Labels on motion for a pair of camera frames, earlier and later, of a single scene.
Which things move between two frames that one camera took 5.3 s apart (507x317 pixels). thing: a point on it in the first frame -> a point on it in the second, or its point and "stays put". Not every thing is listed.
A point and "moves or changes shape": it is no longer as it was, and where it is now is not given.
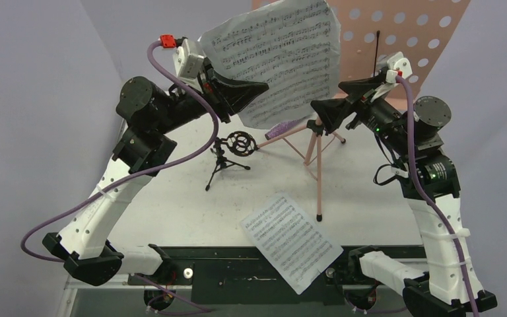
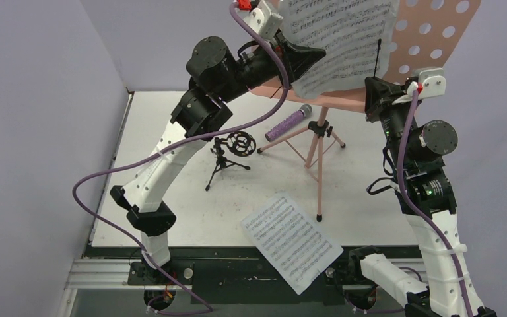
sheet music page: x=294 y=47 moves or changes shape
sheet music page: x=300 y=251 stays put
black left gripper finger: x=234 y=94 -> x=298 y=61
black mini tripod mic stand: x=239 y=143 stays put
